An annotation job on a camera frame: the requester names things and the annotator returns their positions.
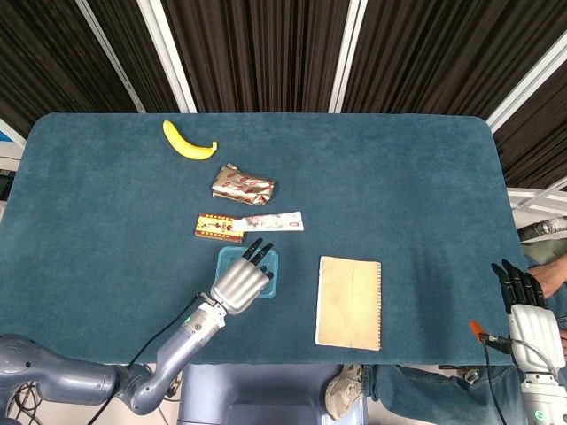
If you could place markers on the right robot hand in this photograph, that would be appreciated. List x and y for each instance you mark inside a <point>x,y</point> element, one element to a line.
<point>536,336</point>

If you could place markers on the bystander bare hand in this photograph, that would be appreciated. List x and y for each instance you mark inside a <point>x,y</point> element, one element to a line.
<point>553,276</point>

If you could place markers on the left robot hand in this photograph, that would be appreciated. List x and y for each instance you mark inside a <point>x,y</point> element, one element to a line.
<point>237,288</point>

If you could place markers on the teal container lid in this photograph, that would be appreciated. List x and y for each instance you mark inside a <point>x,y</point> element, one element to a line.
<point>226,261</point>

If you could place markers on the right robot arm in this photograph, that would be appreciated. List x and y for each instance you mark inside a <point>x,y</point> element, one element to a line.
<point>547,403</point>

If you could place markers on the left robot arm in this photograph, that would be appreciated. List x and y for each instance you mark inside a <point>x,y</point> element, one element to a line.
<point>177,350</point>

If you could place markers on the olive green garment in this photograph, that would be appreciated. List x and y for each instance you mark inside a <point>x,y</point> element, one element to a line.
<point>549,252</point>

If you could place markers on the red yellow cardboard box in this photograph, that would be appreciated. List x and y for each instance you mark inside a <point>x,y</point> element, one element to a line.
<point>212,226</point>

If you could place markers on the white pink snack packet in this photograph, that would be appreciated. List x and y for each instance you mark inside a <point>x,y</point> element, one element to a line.
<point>274,221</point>

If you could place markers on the gold foil snack packet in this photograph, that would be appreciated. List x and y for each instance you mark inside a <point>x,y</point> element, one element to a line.
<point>241,186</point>

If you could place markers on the blue-grey robot torso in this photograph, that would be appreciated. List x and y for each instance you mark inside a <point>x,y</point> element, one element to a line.
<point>266,394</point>

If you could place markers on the yellow spiral notebook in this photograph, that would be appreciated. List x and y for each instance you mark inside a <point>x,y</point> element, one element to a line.
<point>350,301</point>

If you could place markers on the yellow banana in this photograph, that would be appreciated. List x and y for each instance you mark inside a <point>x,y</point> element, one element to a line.
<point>186,148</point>

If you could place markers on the grey sneaker shoe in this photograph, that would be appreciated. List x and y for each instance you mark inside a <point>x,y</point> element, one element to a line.
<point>345,391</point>

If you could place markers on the teal tablecloth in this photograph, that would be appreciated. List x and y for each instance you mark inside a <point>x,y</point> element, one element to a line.
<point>376,177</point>

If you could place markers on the dark pleated curtain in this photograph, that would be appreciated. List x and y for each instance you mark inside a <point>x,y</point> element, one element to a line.
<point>266,53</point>

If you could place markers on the silver flexible duct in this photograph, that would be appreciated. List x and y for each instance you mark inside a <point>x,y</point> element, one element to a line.
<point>542,230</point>

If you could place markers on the white metal frame rails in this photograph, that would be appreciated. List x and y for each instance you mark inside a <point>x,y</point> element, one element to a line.
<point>531,195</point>

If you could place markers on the white frame post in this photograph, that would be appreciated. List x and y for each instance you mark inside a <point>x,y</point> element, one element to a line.
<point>168,57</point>
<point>347,57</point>
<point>111,57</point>
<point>522,90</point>

